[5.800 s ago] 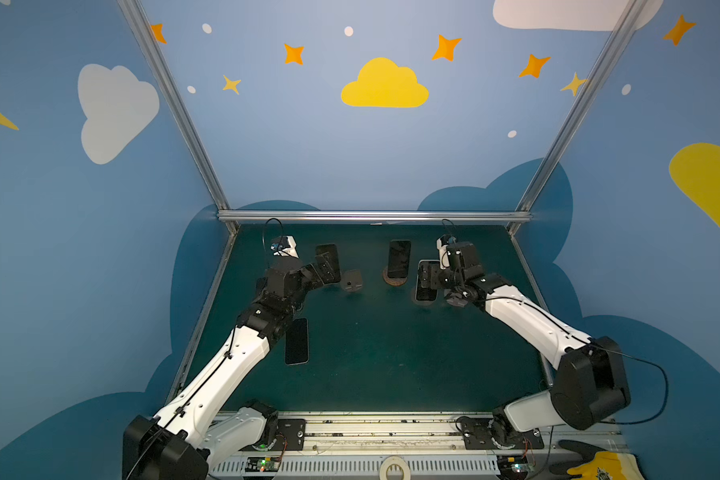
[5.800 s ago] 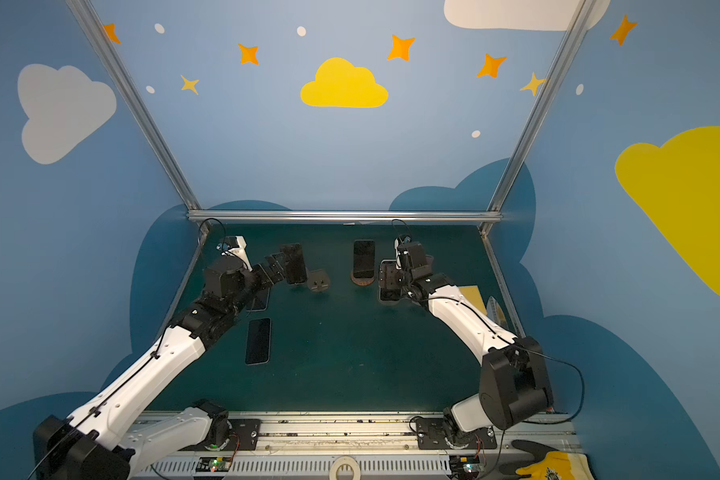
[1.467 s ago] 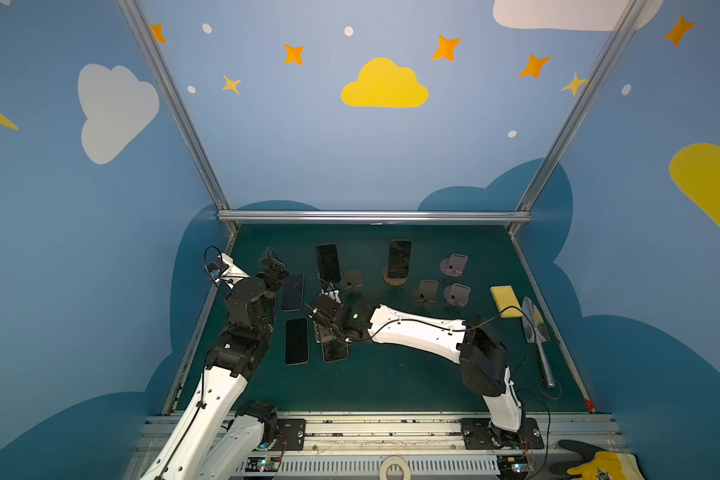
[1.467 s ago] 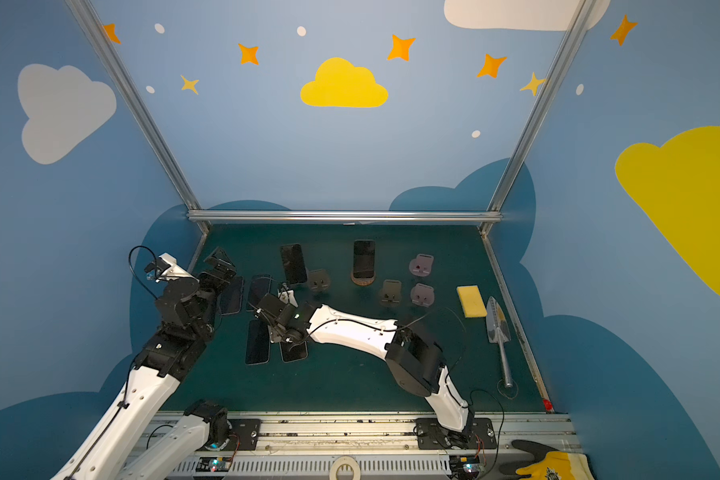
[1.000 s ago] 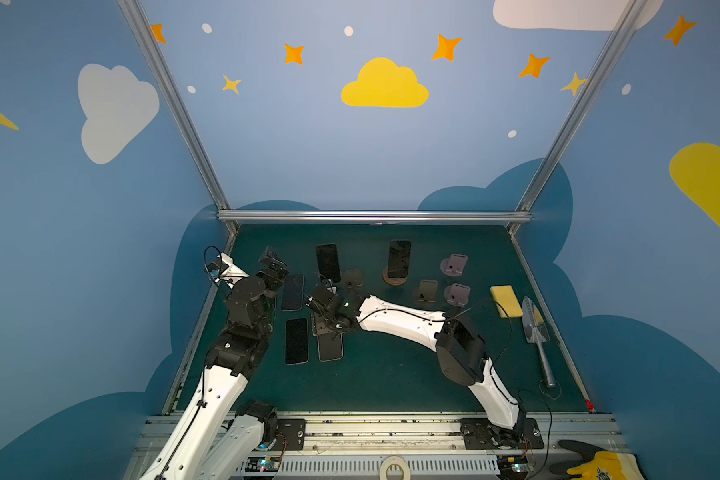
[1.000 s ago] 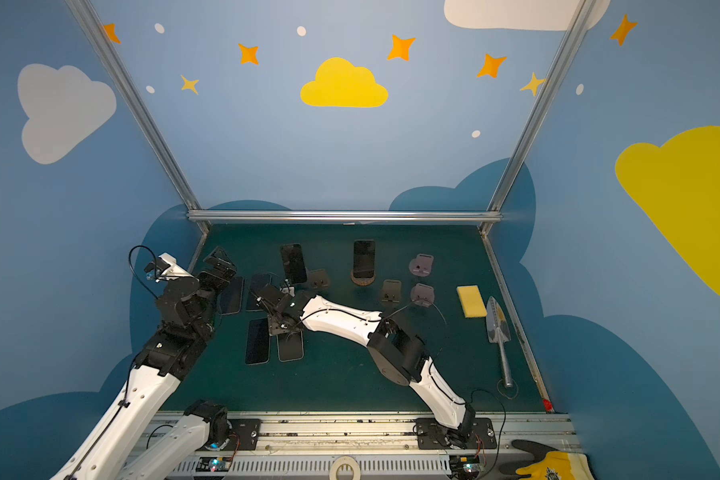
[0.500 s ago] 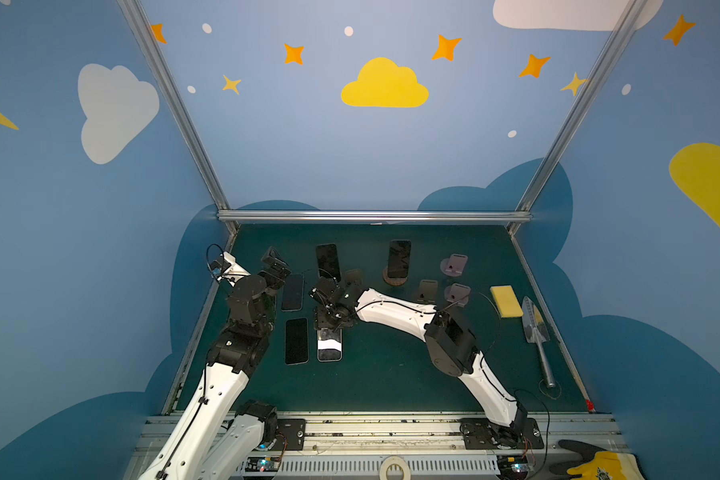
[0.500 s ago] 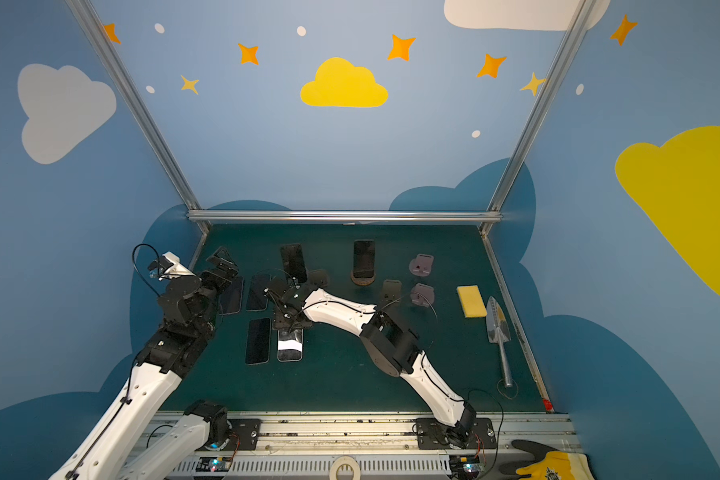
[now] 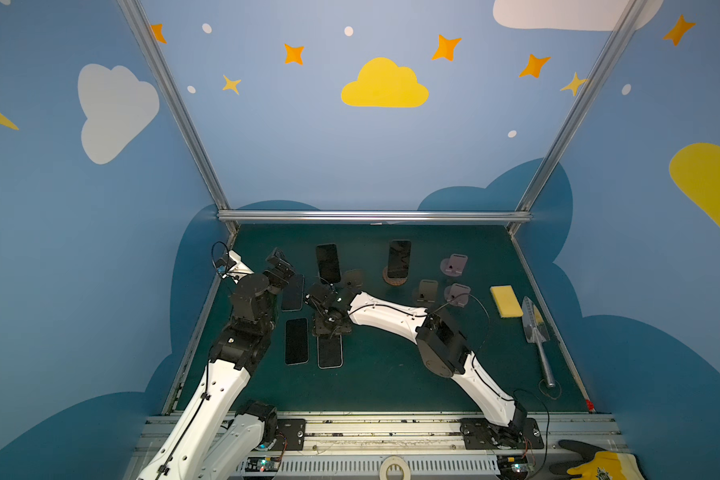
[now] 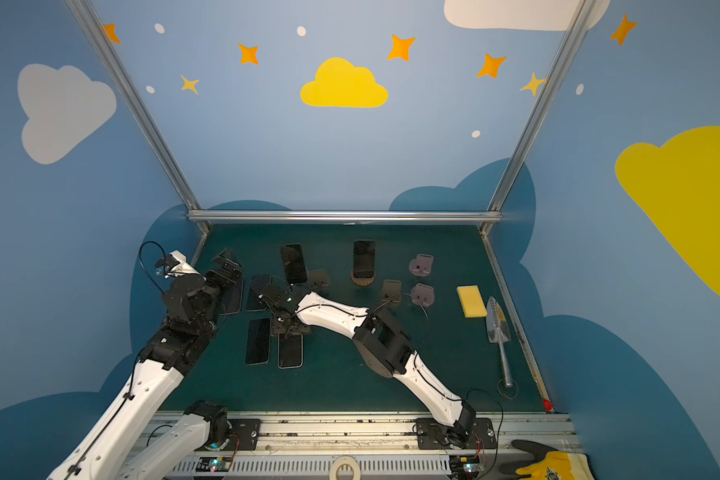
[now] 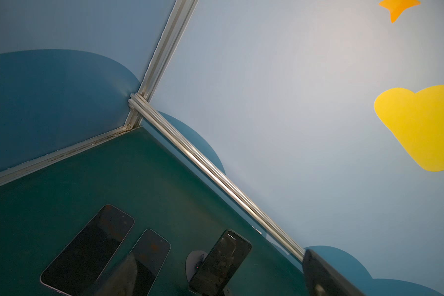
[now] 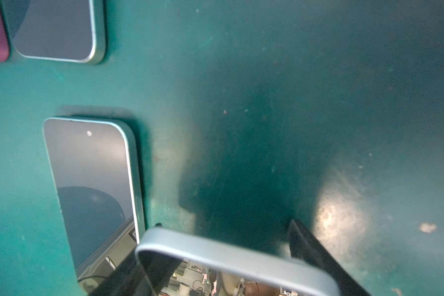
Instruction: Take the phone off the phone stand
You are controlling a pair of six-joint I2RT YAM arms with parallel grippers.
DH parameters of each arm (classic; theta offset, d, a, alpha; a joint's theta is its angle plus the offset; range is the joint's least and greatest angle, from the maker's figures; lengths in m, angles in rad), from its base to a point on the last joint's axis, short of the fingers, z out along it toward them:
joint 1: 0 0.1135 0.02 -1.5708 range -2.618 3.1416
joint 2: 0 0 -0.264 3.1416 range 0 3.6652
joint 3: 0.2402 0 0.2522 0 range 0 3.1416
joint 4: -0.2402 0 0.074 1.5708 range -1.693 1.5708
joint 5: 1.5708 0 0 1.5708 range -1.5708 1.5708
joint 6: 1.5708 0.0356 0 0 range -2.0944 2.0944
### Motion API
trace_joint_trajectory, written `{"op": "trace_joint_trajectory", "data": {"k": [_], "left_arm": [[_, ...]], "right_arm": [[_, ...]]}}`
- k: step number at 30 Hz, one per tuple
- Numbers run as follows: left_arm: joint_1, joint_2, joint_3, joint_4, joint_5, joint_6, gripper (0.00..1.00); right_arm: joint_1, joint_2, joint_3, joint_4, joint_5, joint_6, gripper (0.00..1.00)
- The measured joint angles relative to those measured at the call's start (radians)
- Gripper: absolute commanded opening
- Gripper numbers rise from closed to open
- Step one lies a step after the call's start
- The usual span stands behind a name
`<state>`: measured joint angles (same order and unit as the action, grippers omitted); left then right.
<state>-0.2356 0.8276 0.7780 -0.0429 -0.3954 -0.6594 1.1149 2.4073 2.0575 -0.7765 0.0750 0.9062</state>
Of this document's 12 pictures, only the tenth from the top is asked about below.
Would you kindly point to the wooden round phone stand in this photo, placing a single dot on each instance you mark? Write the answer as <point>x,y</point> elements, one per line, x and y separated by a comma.
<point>363,280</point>

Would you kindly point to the black phone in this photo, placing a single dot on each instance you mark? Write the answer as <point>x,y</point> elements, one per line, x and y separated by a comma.
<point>364,259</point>
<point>293,263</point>

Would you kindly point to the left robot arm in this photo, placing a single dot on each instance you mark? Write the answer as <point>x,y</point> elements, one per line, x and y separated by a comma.
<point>157,371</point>

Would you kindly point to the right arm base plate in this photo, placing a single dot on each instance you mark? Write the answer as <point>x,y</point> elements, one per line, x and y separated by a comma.
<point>432,436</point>

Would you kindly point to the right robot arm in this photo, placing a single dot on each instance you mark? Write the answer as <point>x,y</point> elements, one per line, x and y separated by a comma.
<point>384,346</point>

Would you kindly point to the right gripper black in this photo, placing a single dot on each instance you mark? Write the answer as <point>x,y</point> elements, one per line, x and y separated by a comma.
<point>274,297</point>

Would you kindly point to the silver phone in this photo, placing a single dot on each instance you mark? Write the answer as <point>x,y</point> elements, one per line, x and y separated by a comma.
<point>290,351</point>

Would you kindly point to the right controller board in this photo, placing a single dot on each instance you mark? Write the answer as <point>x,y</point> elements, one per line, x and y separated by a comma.
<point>465,468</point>

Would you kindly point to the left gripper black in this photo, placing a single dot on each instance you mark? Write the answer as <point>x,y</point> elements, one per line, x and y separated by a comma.
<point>223,273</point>

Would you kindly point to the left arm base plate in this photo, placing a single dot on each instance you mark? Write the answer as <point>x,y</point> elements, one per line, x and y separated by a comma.
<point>239,434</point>

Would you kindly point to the yellow black object bottom right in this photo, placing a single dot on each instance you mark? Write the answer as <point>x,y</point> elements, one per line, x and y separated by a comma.
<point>547,463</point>

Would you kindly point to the blue-edged phone back row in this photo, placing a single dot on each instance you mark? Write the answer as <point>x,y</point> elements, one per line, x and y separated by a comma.
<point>258,342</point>

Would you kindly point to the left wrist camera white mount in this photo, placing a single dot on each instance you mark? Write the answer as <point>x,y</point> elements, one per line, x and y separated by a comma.
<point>174,265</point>

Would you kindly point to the horizontal aluminium frame bar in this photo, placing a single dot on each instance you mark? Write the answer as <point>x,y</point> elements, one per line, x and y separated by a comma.
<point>271,216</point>

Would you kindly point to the controller board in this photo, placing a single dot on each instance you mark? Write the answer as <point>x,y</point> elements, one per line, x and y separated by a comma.
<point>465,468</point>
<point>214,464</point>

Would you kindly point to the left controller board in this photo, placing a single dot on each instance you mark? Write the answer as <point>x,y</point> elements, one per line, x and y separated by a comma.
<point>214,464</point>

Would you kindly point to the right aluminium frame post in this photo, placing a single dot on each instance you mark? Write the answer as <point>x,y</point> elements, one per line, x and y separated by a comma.
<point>559,67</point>

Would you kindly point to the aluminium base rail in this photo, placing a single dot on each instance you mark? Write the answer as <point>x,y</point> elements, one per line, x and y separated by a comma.
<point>307,444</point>

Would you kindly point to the silver trowel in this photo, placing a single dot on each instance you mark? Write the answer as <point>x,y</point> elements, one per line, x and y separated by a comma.
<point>498,333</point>

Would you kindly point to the white tape roll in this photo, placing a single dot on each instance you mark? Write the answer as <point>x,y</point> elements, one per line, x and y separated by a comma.
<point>347,465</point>

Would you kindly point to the light blue phone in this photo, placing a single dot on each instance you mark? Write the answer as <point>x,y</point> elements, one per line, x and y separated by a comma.
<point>258,283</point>

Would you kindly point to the left aluminium frame post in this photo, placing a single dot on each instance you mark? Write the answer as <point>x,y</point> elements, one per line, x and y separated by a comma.
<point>89,22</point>

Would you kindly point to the aluminium frame post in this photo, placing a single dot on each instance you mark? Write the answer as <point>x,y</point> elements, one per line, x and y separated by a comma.
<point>559,67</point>
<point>89,22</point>

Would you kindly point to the yellow sponge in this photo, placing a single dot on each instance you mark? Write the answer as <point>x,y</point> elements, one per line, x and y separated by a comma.
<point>471,301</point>

